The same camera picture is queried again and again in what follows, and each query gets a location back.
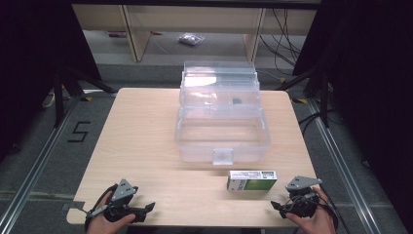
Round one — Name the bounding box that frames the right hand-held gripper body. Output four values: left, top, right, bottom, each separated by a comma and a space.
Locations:
283, 175, 323, 219

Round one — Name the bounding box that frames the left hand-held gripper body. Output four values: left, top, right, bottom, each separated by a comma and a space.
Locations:
103, 177, 147, 224

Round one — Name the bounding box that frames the person's right hand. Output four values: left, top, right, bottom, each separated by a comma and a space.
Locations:
285, 186, 338, 234

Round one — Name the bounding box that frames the person's left hand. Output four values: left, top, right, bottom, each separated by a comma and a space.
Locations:
85, 190, 136, 234

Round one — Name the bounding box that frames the green and white carton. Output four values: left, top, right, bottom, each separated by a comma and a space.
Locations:
225, 169, 279, 193

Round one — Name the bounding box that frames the clear plastic storage box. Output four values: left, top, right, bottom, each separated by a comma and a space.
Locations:
173, 59, 273, 167

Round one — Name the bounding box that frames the black metal stand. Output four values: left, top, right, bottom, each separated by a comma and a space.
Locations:
275, 63, 331, 130
53, 63, 119, 129

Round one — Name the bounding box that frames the black curtain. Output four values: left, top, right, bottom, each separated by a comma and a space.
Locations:
291, 0, 413, 228
0, 0, 102, 164

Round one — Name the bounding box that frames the pink flat object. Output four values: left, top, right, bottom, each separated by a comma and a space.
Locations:
107, 30, 129, 39

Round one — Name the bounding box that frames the clear plastic bag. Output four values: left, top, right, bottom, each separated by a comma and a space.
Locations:
177, 31, 207, 47

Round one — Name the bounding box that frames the wooden shelf unit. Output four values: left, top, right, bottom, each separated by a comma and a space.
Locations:
71, 2, 319, 63

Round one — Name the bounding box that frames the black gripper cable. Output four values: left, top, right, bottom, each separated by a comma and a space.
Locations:
83, 183, 120, 232
319, 193, 352, 234

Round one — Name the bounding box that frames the metal floor rail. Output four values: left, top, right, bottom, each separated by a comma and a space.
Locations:
306, 97, 382, 234
0, 92, 84, 234

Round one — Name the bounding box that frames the black floor cable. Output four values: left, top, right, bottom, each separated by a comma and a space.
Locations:
297, 109, 327, 137

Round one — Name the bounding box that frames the white floor cable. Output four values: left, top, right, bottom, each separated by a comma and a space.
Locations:
41, 92, 56, 110

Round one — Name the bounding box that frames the bundle of black cables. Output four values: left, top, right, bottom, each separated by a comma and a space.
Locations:
258, 8, 304, 68

